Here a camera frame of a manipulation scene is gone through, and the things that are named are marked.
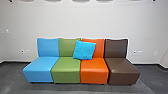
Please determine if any green sofa seat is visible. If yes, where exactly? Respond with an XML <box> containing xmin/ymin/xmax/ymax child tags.
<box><xmin>50</xmin><ymin>37</ymin><xmax>82</xmax><ymax>84</ymax></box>

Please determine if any white wall outlet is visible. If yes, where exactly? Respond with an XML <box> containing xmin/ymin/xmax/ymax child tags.
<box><xmin>20</xmin><ymin>49</ymin><xmax>31</xmax><ymax>55</ymax></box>
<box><xmin>132</xmin><ymin>50</ymin><xmax>144</xmax><ymax>55</ymax></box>

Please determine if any blue sofa seat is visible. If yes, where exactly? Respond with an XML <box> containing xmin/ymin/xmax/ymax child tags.
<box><xmin>22</xmin><ymin>37</ymin><xmax>60</xmax><ymax>84</ymax></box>

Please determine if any brown sofa seat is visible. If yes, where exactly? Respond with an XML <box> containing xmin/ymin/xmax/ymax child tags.
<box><xmin>104</xmin><ymin>38</ymin><xmax>141</xmax><ymax>86</ymax></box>

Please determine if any yellow wall poster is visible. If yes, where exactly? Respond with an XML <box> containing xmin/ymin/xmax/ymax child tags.
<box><xmin>44</xmin><ymin>0</ymin><xmax>63</xmax><ymax>3</ymax></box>

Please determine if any blue square cushion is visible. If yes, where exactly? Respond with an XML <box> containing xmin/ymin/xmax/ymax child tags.
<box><xmin>72</xmin><ymin>40</ymin><xmax>97</xmax><ymax>61</ymax></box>

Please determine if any white wall light switch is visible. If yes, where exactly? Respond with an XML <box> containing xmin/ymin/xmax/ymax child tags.
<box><xmin>0</xmin><ymin>29</ymin><xmax>11</xmax><ymax>35</ymax></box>

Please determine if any purple wall poster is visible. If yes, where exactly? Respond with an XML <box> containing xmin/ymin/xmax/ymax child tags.
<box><xmin>71</xmin><ymin>0</ymin><xmax>91</xmax><ymax>3</ymax></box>

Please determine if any orange sofa seat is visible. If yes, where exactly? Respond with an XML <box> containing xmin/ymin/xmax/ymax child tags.
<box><xmin>79</xmin><ymin>38</ymin><xmax>110</xmax><ymax>85</ymax></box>

